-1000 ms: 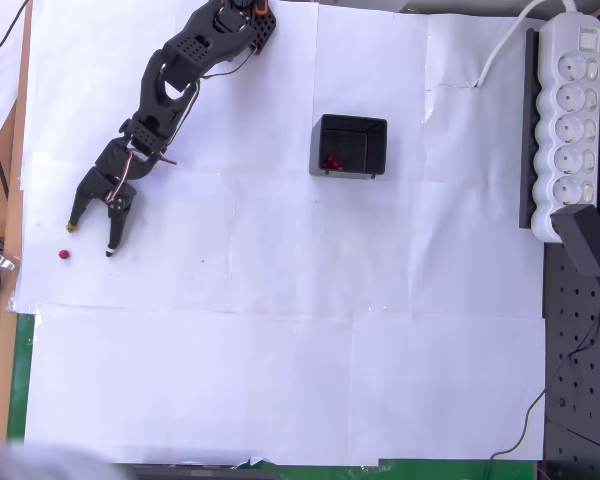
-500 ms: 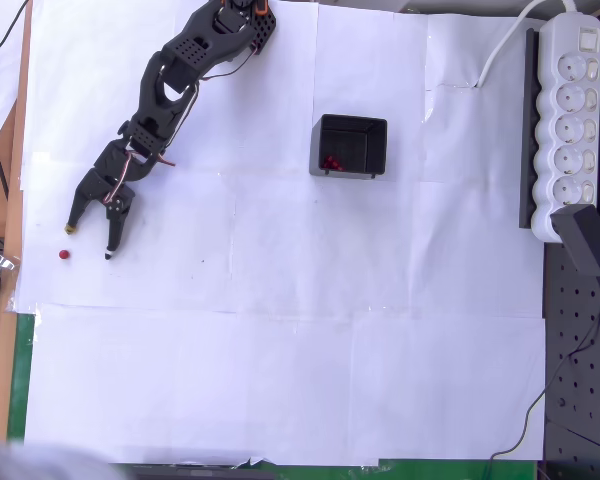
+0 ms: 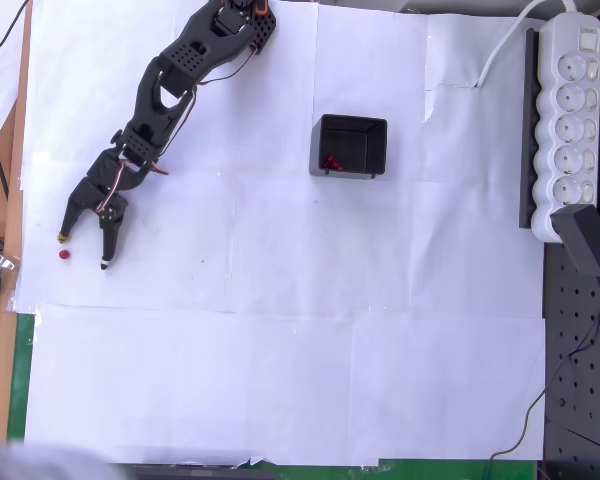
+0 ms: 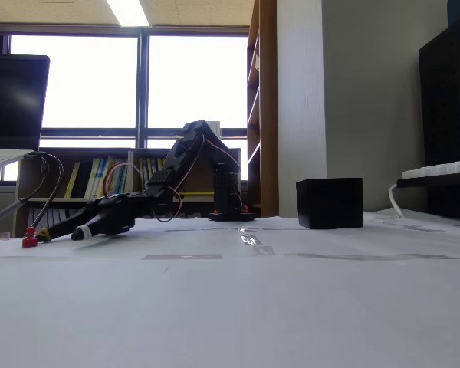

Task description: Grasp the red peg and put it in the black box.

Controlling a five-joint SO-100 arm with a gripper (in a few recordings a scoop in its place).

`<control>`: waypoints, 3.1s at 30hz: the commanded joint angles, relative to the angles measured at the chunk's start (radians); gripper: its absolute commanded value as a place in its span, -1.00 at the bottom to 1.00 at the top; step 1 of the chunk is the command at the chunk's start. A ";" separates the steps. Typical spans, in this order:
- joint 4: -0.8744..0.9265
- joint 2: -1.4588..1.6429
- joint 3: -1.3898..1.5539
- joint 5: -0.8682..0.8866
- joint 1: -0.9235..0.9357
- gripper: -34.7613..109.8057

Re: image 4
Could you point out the small red block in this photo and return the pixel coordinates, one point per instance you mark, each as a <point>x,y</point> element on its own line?
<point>29,242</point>

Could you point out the black box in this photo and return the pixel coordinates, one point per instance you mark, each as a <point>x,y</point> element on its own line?
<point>329,203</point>

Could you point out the white binder row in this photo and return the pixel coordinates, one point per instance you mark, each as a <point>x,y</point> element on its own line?
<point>57,219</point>

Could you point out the light blue yellow book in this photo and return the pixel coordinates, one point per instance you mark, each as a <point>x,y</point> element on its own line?
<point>121,180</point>

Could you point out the low wooden bookshelf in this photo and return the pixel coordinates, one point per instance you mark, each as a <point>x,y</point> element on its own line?
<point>130,176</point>

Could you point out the blue white book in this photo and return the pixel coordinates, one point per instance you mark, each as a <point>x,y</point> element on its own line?
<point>102,180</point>

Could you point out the leaning yellow book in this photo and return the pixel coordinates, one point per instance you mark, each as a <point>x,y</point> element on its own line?
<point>73,180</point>

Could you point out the yellow white book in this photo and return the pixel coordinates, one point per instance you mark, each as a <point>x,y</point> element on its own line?
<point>93,178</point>

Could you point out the grey rod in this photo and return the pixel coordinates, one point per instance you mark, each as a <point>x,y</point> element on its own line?
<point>4,212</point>

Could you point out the clear tape strip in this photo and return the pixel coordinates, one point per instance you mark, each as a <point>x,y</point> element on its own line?
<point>257,243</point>
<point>180,256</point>

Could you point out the flat yellow folder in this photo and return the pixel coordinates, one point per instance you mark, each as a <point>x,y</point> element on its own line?
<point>199,194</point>

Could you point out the dark laptop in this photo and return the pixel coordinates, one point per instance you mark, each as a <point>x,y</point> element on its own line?
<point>11,103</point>

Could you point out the white paper table cover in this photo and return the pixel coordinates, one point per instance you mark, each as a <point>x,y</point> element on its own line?
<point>230,306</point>

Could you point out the ceiling light panel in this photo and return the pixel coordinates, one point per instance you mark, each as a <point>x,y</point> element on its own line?
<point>128,11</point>

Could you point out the white keyboard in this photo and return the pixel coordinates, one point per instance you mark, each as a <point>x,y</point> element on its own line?
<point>444,168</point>

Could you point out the black pegboard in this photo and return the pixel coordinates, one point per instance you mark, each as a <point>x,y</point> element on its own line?
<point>448,107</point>

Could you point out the dark window frame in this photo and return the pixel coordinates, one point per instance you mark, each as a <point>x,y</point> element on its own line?
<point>142,76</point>

